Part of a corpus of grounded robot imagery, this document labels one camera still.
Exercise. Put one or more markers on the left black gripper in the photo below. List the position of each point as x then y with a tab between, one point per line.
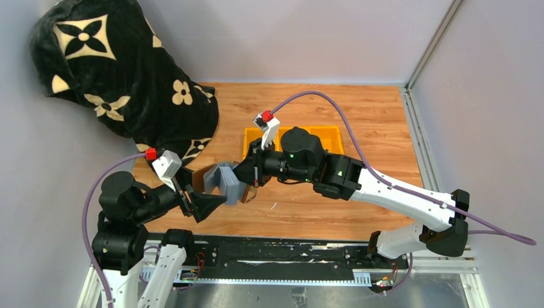
186	199

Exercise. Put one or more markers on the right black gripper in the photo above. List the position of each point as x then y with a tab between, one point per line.
258	165

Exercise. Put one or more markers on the brown leather card holder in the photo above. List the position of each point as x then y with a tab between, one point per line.
221	177

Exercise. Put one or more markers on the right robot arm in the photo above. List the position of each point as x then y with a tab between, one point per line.
437	227

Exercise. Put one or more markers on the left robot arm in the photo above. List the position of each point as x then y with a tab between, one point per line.
119	245

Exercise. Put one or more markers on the yellow bin with silver cards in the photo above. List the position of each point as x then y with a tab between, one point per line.
251	134

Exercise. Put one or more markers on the yellow bin with black cards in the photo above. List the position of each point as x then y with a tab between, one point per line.
293	137

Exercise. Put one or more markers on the yellow bin with gold cards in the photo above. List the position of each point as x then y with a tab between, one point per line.
330	137

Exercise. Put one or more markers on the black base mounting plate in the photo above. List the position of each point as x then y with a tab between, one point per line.
266	259

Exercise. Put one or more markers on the black floral plush blanket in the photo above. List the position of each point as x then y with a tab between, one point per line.
105	56

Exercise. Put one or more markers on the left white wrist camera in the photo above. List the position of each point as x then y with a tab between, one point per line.
166	168

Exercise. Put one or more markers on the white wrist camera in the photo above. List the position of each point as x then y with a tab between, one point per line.
166	168
269	125

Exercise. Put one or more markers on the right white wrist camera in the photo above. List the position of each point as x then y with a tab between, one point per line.
269	125

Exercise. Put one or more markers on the corner aluminium post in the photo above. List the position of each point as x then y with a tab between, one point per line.
424	158

